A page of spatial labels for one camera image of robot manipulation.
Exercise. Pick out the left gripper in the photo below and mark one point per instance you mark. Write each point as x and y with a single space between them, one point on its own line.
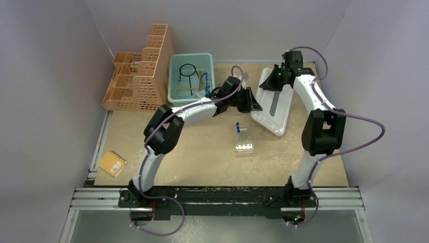
250 105

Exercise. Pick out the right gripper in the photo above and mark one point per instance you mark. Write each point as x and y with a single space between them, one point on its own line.
270 84

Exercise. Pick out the white tub lid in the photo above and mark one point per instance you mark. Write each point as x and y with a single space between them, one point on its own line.
275 109

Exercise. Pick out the blue safety glasses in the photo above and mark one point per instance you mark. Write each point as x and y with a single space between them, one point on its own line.
204 83

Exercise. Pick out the clear well plate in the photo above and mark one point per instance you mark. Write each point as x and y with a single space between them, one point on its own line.
244 142

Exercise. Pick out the amber rubber tubing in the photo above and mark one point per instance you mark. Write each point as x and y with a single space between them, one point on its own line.
181 90

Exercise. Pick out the black ring stand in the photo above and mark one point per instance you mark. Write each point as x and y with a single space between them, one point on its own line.
187 70

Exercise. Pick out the white paper tag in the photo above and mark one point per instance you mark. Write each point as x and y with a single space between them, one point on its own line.
200 94

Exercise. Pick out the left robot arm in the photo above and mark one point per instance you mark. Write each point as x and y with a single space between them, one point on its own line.
165 127

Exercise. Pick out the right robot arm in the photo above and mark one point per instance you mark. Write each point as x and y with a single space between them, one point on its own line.
324 129

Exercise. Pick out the teal plastic tub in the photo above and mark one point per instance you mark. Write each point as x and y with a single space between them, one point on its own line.
202 61

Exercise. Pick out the orange plastic rack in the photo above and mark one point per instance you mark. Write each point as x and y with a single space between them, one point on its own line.
140 79

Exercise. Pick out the orange spiral notebook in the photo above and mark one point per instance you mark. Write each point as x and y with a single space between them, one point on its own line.
112 163

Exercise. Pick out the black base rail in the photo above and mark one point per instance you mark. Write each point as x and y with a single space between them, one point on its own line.
271 202

